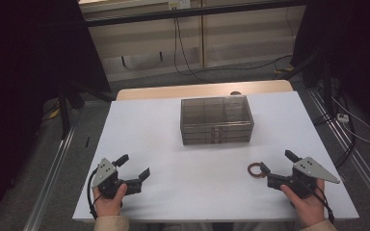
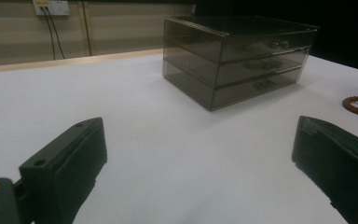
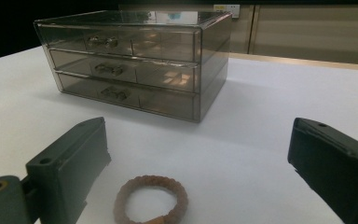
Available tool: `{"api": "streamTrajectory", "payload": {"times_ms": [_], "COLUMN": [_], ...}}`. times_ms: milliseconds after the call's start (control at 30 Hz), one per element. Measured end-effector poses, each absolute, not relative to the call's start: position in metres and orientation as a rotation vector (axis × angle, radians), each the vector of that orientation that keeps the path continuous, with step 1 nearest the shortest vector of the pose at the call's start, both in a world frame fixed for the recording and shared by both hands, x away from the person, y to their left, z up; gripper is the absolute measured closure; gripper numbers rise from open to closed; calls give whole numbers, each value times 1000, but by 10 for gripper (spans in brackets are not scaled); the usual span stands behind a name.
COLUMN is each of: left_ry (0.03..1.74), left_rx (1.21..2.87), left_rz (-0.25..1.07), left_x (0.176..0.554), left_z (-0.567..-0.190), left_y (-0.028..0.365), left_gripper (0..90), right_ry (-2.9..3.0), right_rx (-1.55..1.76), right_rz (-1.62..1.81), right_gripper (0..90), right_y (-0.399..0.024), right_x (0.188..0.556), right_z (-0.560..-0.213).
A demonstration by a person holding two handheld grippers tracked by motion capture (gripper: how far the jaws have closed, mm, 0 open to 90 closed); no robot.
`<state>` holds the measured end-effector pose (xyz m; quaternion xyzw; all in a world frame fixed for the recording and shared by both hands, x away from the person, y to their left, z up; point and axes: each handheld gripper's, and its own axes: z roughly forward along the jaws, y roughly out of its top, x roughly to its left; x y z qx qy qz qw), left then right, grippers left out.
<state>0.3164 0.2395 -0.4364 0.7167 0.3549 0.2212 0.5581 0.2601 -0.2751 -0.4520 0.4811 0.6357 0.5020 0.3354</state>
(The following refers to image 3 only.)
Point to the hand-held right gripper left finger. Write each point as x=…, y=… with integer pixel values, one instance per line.
x=65, y=168

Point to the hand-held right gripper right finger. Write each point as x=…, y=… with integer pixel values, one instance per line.
x=332, y=168

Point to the smoky transparent drawer organizer case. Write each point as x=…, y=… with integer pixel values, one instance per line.
x=214, y=53

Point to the white table sheet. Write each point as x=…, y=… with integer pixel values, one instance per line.
x=245, y=149

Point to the beige cabinet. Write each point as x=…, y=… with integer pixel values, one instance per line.
x=307, y=31

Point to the white wall socket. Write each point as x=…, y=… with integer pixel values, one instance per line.
x=227, y=11

